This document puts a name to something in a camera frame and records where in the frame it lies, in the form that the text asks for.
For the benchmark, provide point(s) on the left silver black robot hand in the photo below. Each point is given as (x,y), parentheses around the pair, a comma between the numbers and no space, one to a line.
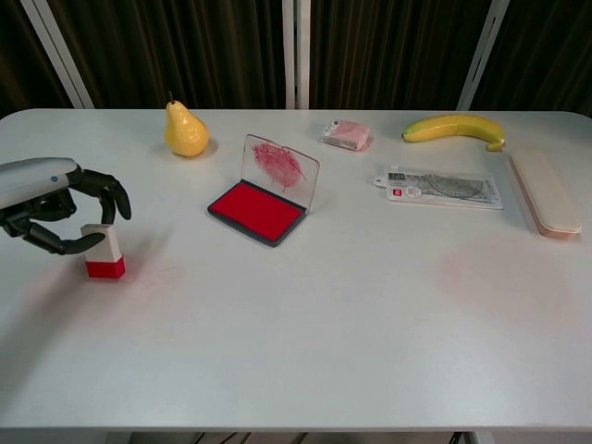
(32,182)

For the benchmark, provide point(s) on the small pink white object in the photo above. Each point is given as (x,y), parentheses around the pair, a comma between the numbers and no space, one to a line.
(106,267)

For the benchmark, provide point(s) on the yellow pear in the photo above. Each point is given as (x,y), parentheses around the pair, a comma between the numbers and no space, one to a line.
(186,131)

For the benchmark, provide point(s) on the dark pleated curtain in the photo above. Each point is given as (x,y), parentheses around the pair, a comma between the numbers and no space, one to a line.
(185,46)

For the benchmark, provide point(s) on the red ink pad clear lid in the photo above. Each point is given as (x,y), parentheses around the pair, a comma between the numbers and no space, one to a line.
(256,210)

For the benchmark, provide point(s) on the pink eraser in wrapper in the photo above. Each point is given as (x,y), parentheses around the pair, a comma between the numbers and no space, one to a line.
(347,133)

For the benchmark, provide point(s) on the ruler set in clear pack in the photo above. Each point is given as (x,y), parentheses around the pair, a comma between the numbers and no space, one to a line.
(439,187)

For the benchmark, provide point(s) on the yellow banana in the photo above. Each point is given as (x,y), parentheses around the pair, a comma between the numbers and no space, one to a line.
(453,126)

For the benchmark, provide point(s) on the beige pencil case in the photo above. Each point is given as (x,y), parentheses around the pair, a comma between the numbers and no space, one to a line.
(543,192)

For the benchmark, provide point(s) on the white metal frame post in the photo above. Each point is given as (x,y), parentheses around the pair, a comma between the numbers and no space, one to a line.
(57,53)
(483,53)
(297,53)

